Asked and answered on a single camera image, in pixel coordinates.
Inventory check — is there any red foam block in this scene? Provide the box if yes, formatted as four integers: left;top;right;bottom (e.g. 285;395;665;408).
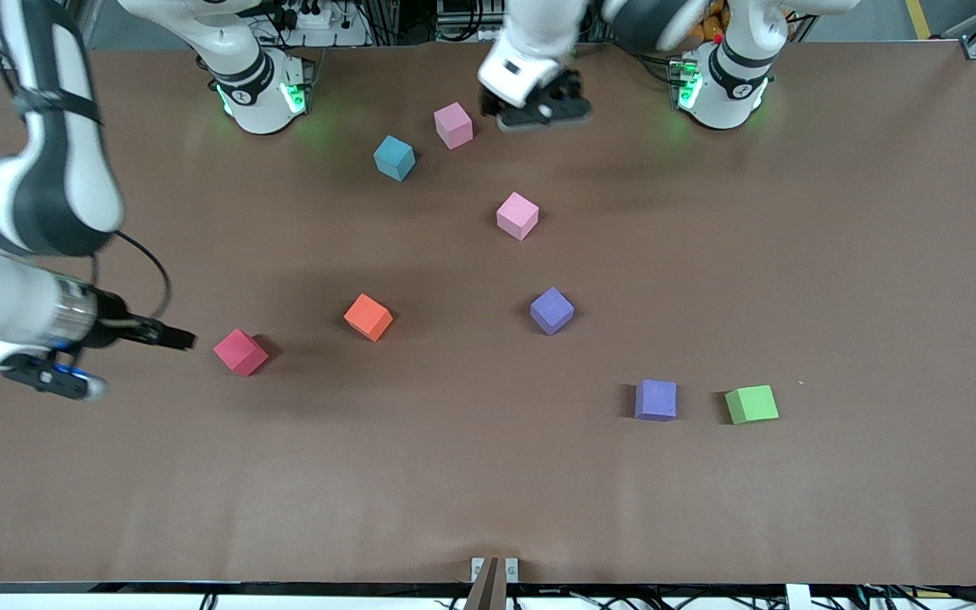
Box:
213;329;270;377

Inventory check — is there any light pink foam block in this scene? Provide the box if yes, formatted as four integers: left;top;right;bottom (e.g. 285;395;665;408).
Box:
434;102;474;151
496;191;541;241

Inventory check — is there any orange foam block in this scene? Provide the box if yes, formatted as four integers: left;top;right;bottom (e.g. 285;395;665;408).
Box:
343;293;394;343

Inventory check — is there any grey electronics box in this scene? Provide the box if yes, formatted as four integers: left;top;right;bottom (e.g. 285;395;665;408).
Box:
435;0;507;35

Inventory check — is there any orange plastic object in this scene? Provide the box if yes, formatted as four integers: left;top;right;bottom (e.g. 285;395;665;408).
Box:
700;0;730;43

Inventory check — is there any teal foam block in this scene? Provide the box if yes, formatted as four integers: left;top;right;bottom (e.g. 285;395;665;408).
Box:
373;135;417;182

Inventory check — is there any purple foam block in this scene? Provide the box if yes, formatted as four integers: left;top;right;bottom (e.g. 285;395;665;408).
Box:
634;379;678;422
530;286;575;336

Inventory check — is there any white power strip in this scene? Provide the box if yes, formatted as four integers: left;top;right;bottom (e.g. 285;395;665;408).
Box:
295;0;338;31

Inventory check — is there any green foam block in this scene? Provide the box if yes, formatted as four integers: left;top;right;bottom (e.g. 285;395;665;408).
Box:
724;385;779;425

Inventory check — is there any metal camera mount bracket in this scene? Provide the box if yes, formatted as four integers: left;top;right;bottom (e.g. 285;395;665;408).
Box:
464;556;520;610

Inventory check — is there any black cable bundle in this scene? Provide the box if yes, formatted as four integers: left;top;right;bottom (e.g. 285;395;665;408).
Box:
454;586;976;610

